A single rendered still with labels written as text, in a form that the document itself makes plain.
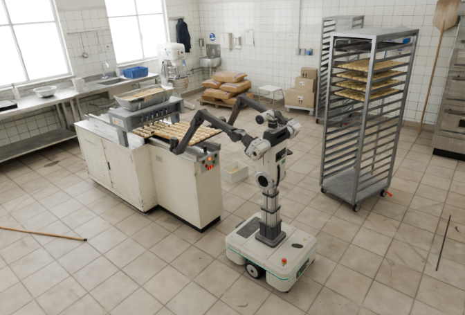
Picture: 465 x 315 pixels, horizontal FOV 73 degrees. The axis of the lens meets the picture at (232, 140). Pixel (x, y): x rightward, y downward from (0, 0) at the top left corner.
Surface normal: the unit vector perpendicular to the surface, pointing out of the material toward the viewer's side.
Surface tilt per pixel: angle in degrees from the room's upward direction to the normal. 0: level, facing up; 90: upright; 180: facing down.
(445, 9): 82
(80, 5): 90
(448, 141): 91
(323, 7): 90
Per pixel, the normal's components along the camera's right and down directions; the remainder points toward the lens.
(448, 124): -0.63, 0.37
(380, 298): -0.04, -0.91
